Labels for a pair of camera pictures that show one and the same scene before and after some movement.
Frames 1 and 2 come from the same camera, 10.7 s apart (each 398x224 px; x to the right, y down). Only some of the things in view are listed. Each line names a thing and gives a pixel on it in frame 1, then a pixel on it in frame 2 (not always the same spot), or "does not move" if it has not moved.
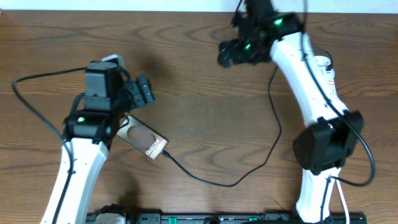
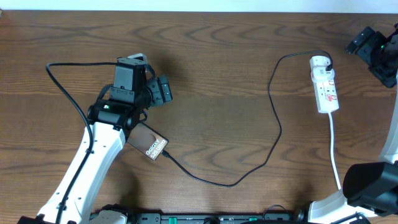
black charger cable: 275,147 does not move
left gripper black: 138,101 -> 158,97
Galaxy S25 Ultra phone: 142,137 does not move
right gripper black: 238,58 -> 375,38
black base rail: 242,218 does not move
